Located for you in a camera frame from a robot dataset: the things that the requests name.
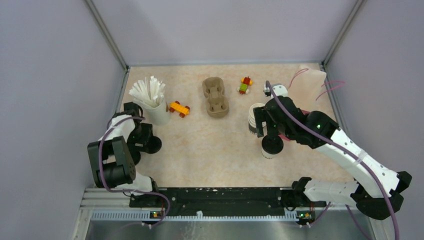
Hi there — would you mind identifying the stack of paper cups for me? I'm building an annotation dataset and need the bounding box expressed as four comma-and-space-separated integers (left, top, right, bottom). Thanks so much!
248, 103, 265, 135

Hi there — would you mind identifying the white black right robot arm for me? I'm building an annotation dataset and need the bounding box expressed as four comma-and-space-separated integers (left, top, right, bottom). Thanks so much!
253, 96, 412, 220

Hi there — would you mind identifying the white straw holder cup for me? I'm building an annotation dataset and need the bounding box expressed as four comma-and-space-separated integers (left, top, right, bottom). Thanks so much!
141, 99, 171, 126

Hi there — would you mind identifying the kraft pink paper bag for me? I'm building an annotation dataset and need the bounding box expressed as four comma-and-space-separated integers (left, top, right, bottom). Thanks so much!
278, 64, 346, 142

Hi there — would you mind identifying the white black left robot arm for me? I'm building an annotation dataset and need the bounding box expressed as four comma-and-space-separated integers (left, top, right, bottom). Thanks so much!
87, 102, 162, 207

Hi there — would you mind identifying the brown cardboard cup carrier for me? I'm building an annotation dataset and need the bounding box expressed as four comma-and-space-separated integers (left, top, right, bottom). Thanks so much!
202, 77, 229, 118

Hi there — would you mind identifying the black cup lid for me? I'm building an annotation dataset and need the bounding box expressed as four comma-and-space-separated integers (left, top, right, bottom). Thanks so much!
261, 135, 284, 154

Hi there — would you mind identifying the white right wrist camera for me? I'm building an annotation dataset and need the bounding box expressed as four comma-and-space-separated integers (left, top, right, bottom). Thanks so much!
263, 83, 288, 99

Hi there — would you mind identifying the yellow toy brick car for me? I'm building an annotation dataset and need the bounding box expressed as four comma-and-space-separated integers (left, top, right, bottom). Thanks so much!
169, 101, 190, 118

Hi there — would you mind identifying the stack of black lids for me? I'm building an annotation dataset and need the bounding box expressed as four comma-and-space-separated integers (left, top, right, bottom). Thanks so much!
127, 136, 162, 165

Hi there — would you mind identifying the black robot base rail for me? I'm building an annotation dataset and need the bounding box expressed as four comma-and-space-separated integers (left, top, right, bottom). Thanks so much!
129, 187, 327, 210

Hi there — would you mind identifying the red green toy brick car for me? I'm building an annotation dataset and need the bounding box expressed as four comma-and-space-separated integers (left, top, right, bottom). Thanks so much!
236, 76, 253, 95

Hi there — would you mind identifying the single white paper cup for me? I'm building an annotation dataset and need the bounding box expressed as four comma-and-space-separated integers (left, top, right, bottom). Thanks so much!
261, 151, 280, 159

